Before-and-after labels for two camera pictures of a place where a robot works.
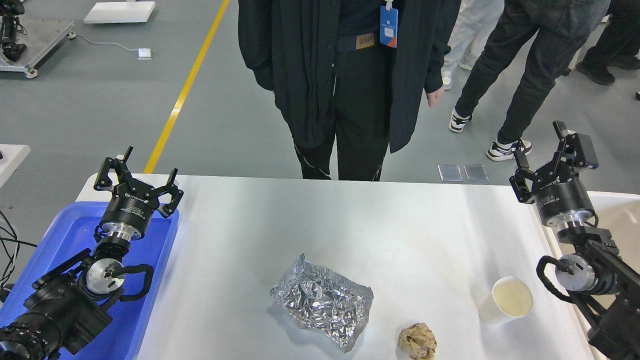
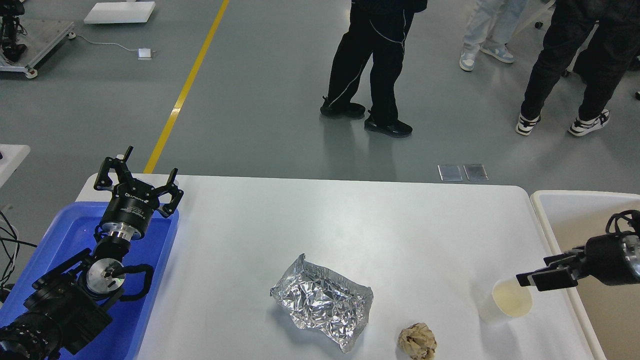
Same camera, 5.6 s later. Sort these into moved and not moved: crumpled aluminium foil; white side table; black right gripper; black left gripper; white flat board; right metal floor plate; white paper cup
Moved: black right gripper
Not moved: white side table; white flat board; white paper cup; black left gripper; crumpled aluminium foil; right metal floor plate
